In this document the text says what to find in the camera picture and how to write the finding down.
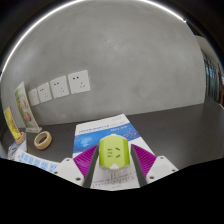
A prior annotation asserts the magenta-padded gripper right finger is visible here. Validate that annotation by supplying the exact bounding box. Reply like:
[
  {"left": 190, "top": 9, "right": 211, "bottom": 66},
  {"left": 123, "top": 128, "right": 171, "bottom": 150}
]
[{"left": 130, "top": 143, "right": 180, "bottom": 188}]

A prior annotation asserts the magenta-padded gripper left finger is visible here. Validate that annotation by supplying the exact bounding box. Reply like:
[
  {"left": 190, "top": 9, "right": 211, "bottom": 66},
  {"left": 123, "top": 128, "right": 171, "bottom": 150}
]
[{"left": 51, "top": 145, "right": 100, "bottom": 189}]

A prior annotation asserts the green and white charger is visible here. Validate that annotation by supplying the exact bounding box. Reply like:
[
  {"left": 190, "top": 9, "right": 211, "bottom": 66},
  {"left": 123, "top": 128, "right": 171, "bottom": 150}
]
[{"left": 97, "top": 133, "right": 131, "bottom": 180}]

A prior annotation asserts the beige tape roll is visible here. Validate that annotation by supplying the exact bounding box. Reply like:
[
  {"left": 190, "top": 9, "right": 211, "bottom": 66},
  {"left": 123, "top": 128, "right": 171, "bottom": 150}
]
[{"left": 33, "top": 130, "right": 54, "bottom": 151}]

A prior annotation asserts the blue and white booklet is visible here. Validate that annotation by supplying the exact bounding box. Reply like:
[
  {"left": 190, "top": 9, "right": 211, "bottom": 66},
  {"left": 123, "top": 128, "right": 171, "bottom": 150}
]
[{"left": 71, "top": 113, "right": 141, "bottom": 164}]

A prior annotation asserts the orange sign on wooden base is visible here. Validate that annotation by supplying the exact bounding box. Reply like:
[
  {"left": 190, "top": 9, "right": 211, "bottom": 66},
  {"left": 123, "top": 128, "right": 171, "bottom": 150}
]
[{"left": 3, "top": 106, "right": 27, "bottom": 146}]

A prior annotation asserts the black-framed glass partition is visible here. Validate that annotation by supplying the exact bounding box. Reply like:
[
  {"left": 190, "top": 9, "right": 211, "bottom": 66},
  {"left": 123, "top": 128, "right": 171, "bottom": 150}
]
[{"left": 199, "top": 48, "right": 224, "bottom": 106}]

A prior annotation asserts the white ceiling light strip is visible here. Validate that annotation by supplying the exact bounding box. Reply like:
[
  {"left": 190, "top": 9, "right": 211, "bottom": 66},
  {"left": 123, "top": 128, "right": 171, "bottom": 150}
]
[{"left": 0, "top": 0, "right": 187, "bottom": 74}]

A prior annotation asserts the blank white wall plate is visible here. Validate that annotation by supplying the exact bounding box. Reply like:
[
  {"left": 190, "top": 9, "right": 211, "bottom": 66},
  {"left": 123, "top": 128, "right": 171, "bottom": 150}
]
[{"left": 27, "top": 88, "right": 41, "bottom": 107}]

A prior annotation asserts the white wall socket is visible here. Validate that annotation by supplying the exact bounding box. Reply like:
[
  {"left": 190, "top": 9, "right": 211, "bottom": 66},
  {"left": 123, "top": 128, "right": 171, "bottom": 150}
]
[
  {"left": 49, "top": 75, "right": 71, "bottom": 100},
  {"left": 67, "top": 69, "right": 92, "bottom": 95},
  {"left": 36, "top": 82, "right": 53, "bottom": 104}
]

